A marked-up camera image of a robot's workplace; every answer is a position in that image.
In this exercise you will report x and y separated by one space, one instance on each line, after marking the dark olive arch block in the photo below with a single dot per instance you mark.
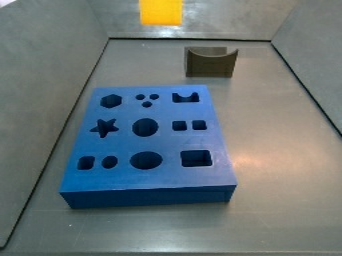
208 62

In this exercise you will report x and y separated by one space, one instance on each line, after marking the yellow square panel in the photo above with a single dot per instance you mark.
160 12

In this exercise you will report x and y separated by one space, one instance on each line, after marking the blue shape sorter block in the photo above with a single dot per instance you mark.
148 149

